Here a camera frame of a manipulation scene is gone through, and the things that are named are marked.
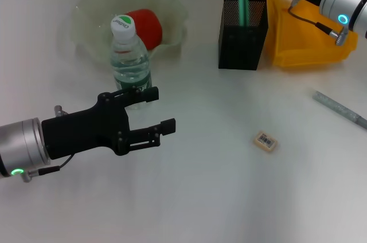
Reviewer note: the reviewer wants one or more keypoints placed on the beige eraser with barcode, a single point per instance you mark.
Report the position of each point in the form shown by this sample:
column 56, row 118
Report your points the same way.
column 265, row 141

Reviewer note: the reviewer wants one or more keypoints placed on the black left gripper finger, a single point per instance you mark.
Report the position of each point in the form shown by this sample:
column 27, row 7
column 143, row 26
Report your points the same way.
column 150, row 94
column 167, row 127

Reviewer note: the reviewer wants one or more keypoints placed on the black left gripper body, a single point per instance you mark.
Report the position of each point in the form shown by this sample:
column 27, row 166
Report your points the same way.
column 83, row 131

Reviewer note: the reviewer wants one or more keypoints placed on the grey glitter pen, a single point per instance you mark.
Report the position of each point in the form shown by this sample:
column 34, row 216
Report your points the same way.
column 338, row 108

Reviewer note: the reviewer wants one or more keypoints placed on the translucent green fruit plate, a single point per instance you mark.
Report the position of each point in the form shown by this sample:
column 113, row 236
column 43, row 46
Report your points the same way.
column 91, row 25

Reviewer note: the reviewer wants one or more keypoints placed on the black mesh pen holder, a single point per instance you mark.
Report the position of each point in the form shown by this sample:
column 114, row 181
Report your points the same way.
column 241, row 48

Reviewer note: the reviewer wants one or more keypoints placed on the red-orange knitted toy orange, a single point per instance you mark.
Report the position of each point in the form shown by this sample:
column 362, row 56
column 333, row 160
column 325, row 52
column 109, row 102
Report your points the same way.
column 150, row 29

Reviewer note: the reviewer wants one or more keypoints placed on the clear water bottle green label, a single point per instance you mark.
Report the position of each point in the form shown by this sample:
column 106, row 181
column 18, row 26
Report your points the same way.
column 130, row 59

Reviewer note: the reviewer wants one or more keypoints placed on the yellow plastic storage bin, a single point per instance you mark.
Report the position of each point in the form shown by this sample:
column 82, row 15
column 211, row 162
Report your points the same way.
column 304, row 42

